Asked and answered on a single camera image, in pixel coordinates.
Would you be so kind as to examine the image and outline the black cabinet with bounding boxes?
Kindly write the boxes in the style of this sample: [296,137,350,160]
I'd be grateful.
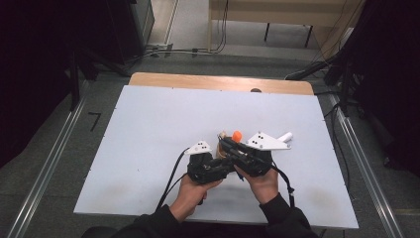
[107,0,156,65]

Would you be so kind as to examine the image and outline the wooden table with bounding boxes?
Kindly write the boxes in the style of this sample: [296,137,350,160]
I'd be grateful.
[128,71,315,96]

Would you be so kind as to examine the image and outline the aluminium floor rail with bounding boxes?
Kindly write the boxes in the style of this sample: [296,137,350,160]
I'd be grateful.
[328,93,405,238]
[6,82,90,238]

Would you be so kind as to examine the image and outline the light wooden desk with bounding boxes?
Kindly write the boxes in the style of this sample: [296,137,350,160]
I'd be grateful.
[207,0,366,59]

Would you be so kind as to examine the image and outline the white tube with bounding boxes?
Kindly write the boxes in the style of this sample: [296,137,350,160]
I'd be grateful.
[276,131,294,144]

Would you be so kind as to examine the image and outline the person's right hand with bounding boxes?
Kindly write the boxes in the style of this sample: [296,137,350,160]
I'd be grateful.
[235,166,280,205]

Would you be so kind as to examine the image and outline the grey floor cable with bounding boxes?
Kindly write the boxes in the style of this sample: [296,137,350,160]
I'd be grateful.
[125,47,214,67]

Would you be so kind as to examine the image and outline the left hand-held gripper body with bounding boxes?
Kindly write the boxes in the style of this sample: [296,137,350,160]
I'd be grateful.
[183,140,223,185]

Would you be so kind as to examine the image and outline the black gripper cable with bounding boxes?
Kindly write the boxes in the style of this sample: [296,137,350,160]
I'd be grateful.
[156,147,191,212]
[271,166,296,208]

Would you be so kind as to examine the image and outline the dark curtain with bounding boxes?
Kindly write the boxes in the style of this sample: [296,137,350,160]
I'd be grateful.
[330,0,420,177]
[0,0,110,170]

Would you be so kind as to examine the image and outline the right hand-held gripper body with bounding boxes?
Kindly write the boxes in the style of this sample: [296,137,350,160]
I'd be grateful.
[233,131,293,178]

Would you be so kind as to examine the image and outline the black metal stand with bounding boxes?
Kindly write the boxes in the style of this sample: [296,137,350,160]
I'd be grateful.
[67,49,82,113]

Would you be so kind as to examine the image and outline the person's left hand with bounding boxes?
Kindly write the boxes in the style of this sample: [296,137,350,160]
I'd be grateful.
[168,175,223,223]

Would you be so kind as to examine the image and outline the black floor cable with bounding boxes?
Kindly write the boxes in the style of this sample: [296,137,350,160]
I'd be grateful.
[324,102,352,193]

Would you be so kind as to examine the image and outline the black hanging cables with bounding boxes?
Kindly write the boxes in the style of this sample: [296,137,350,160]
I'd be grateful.
[216,0,230,54]

